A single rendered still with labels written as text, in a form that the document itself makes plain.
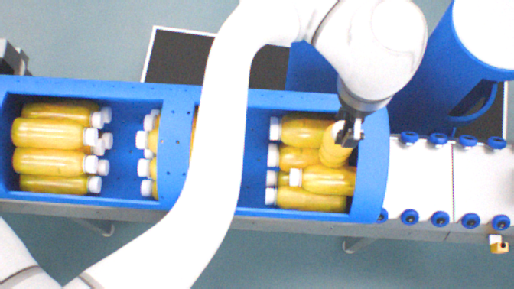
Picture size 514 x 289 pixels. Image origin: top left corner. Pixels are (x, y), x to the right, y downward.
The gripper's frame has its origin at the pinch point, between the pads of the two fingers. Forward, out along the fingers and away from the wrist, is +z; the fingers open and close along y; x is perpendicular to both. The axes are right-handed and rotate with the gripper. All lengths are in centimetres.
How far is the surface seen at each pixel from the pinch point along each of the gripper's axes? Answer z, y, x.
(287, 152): 23.6, 0.7, 9.3
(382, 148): 8.6, -1.3, -8.9
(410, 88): 72, 38, -32
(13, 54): 52, 33, 91
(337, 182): 19.2, -6.4, -1.6
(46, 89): 11, 8, 62
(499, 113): 117, 49, -80
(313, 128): 19.2, 5.5, 4.0
